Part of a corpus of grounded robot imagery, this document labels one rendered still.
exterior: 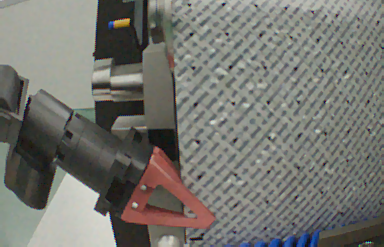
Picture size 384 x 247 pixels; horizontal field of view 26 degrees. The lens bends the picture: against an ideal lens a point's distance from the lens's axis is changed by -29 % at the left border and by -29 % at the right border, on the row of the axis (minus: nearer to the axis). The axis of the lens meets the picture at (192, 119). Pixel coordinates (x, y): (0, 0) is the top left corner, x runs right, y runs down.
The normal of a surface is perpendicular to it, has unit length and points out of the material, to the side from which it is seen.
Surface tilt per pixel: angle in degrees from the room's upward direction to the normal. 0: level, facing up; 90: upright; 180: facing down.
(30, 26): 90
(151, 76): 90
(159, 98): 90
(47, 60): 90
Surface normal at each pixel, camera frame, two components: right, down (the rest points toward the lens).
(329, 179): -0.08, 0.21
